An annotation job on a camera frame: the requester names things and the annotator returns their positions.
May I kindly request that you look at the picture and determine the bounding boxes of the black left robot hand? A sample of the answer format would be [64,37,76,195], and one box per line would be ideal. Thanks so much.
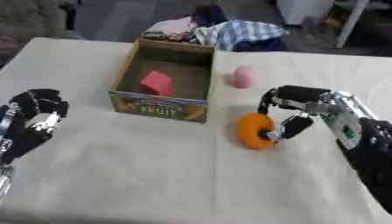
[0,88,71,166]

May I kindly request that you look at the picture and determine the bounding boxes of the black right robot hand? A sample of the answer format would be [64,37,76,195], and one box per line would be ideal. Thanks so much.
[255,85,334,142]

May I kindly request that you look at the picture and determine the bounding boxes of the orange toy ring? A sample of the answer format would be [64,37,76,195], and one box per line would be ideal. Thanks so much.
[235,112,281,151]

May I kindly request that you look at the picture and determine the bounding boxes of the tan cardboard box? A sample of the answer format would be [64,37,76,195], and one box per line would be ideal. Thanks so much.
[107,38,218,123]

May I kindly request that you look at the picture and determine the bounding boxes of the pink toy egg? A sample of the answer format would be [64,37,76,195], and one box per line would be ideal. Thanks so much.
[227,66,259,89]

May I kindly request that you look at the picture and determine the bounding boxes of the pile of folded cloths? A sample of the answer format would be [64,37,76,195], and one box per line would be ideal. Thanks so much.
[141,15,291,53]

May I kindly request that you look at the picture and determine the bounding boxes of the red block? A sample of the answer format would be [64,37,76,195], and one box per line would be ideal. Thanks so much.
[139,69,175,97]

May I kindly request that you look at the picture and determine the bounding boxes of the white post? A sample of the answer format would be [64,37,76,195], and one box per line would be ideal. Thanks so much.
[333,0,373,49]

